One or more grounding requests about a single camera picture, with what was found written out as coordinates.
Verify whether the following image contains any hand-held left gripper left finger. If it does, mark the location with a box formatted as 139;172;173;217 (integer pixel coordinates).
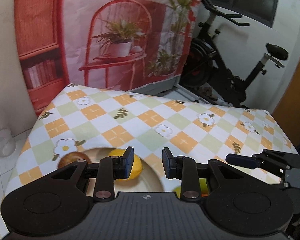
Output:
46;146;135;202

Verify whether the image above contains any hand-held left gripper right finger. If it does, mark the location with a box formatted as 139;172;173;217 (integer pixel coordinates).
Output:
162;146;248;202

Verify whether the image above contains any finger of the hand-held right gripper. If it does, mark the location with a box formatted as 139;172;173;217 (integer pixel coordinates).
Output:
226;149;300;188

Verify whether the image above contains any beige round plate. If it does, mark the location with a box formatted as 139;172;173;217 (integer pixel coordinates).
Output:
82;146;165;198

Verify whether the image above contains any red apple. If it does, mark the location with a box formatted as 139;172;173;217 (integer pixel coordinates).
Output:
58;151;92;169

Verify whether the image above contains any brown wooden door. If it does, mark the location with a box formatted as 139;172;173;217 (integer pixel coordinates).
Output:
271;62;300;145

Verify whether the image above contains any black exercise bike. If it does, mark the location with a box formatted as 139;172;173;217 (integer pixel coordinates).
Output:
179;0;289;109

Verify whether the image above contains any clear plastic jar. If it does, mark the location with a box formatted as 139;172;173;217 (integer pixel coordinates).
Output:
0;129;17;158

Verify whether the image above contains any pink printed backdrop cloth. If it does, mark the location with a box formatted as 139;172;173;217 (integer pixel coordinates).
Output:
14;0;203;117

